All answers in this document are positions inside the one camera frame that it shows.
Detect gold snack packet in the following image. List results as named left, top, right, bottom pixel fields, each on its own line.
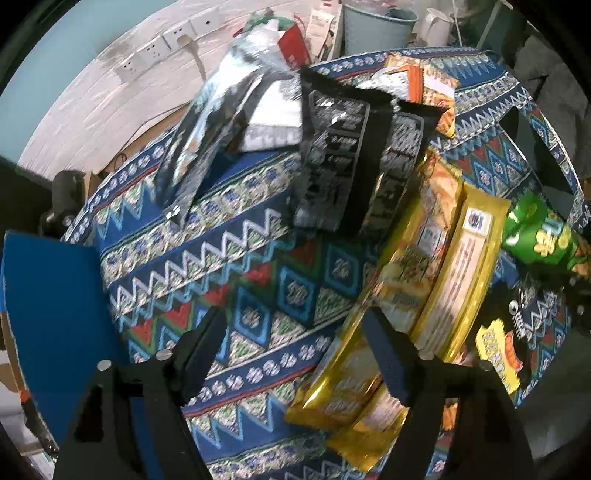
left=284, top=150, right=465, bottom=428

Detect yellow white-label snack packet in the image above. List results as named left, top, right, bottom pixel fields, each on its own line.
left=325, top=182, right=513, bottom=474

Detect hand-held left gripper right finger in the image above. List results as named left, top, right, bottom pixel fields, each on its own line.
left=362, top=309, right=539, bottom=480

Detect white electric kettle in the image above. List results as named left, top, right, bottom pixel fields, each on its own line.
left=418, top=8, right=455, bottom=47

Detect white printed cartons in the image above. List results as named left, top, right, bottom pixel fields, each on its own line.
left=307, top=0, right=345, bottom=61

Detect white and silver snack packet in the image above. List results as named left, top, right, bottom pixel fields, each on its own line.
left=238, top=76, right=308, bottom=153

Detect black device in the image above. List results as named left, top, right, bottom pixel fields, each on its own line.
left=39, top=170, right=88, bottom=236

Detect red and white paper bag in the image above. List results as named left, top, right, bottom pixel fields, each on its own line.
left=233, top=11, right=312, bottom=70

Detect orange snack packet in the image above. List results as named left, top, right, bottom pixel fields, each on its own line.
left=385, top=54, right=460, bottom=139

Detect white wall socket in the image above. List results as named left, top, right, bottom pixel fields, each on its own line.
left=139, top=39, right=171, bottom=65
left=164, top=25, right=197, bottom=51
left=115, top=58, right=146, bottom=84
left=189, top=9, right=222, bottom=33

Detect patterned blue tablecloth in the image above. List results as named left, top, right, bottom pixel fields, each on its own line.
left=60, top=46, right=591, bottom=480

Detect large silver snack bag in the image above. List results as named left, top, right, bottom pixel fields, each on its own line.
left=154, top=34, right=301, bottom=222

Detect green chip bag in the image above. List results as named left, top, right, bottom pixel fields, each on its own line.
left=501, top=190, right=591, bottom=280

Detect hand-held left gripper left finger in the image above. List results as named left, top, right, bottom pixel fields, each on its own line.
left=53, top=305, right=227, bottom=480

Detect grey power cable with plug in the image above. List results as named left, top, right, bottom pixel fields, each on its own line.
left=178, top=36, right=208, bottom=79

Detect black and yellow snack packet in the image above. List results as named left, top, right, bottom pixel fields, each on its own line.
left=475, top=295, right=561, bottom=409

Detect silver orange-edged snack packet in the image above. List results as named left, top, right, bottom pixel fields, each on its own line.
left=355, top=65, right=423, bottom=104

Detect blue cardboard box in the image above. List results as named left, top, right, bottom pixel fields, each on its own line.
left=0, top=230, right=162, bottom=480

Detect grey cloth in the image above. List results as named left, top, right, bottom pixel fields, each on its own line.
left=508, top=32, right=591, bottom=153

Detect light blue waste bin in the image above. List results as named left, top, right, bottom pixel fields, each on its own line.
left=342, top=2, right=419, bottom=58

